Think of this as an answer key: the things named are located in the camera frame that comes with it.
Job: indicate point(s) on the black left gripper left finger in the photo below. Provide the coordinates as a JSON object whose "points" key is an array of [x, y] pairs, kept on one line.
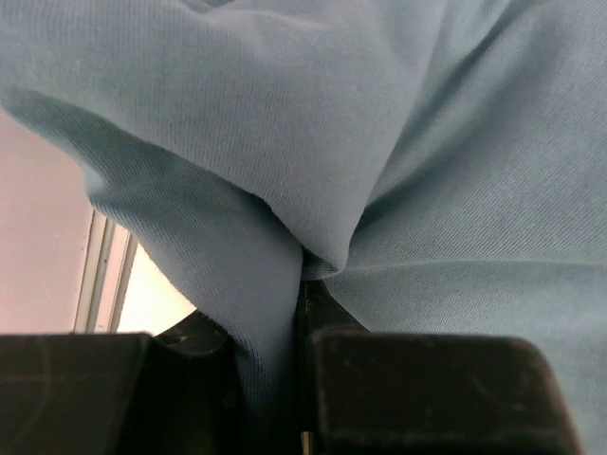
{"points": [[197, 336]]}

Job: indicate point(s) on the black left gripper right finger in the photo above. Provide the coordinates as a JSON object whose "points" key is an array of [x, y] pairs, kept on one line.
{"points": [[316, 310]]}

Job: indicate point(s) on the blue t shirt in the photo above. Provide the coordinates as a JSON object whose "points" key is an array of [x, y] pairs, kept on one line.
{"points": [[440, 165]]}

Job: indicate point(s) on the aluminium frame rail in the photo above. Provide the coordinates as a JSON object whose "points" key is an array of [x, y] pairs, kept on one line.
{"points": [[110, 253]]}

